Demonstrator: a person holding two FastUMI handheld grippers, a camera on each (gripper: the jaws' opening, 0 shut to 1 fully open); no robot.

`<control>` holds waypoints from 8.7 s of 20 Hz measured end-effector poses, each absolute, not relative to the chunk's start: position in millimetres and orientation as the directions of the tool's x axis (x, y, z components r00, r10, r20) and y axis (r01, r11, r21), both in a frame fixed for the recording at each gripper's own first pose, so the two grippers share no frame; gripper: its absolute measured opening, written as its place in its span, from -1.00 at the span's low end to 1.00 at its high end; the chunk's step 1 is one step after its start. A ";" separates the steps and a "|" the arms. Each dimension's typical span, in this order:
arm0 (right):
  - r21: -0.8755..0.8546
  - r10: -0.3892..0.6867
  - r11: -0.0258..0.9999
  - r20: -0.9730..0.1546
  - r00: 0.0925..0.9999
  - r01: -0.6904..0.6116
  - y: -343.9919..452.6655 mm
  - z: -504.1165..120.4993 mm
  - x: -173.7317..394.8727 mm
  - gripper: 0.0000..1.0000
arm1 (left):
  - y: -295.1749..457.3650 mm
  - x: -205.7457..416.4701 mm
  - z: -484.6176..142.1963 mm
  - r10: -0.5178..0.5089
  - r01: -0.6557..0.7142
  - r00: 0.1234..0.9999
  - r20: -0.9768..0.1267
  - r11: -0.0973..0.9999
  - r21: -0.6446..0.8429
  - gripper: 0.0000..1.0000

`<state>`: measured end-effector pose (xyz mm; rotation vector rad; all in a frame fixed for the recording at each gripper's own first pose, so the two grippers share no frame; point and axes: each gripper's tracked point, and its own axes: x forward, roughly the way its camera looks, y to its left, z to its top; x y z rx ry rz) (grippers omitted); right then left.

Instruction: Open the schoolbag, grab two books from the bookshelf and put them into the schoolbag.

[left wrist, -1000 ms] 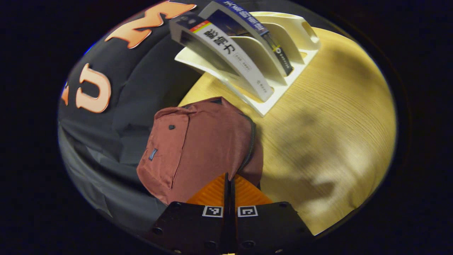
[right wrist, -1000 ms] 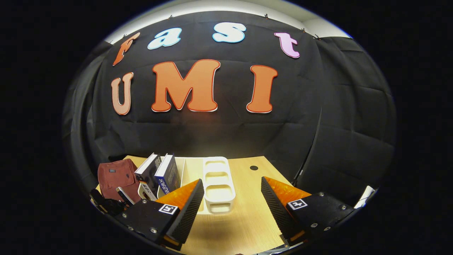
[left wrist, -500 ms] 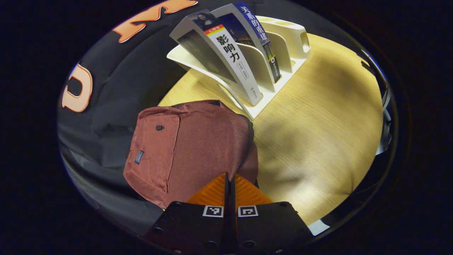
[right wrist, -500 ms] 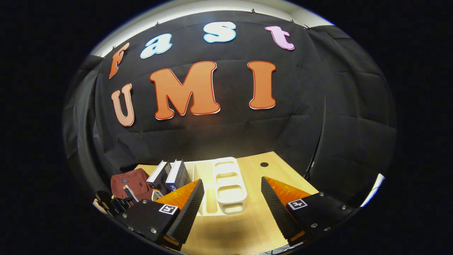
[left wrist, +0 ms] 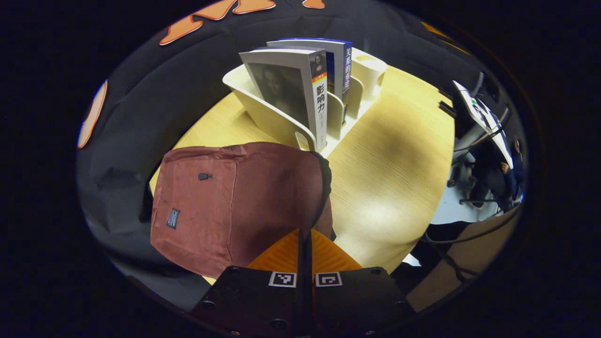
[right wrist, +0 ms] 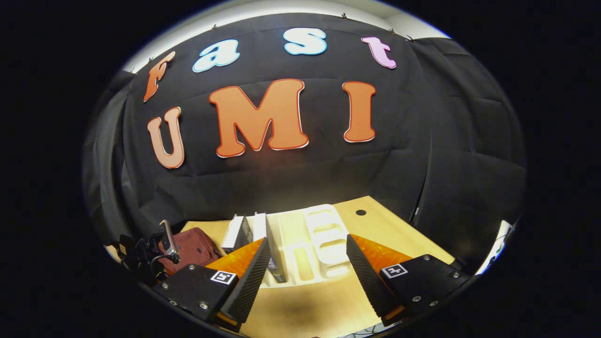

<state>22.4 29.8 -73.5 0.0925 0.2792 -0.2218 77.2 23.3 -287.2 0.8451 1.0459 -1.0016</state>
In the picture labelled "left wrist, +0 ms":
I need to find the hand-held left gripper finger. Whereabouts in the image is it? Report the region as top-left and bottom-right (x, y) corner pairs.
(305, 229), (416, 337)
(190, 229), (306, 338)

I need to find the red-brown schoolbag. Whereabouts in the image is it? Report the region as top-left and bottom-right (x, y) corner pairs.
(150, 142), (337, 280)

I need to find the white bookshelf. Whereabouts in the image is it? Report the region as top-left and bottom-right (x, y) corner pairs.
(222, 47), (388, 158)

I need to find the grey portrait cover book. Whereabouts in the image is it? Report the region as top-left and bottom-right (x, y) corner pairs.
(238, 46), (329, 152)

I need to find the blue spine book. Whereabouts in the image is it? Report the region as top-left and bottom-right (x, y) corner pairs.
(266, 38), (353, 125)

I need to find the tilted computer monitor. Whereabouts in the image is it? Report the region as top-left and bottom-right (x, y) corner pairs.
(452, 80), (515, 168)

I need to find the black cable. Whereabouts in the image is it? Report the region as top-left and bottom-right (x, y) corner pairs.
(419, 206), (522, 283)

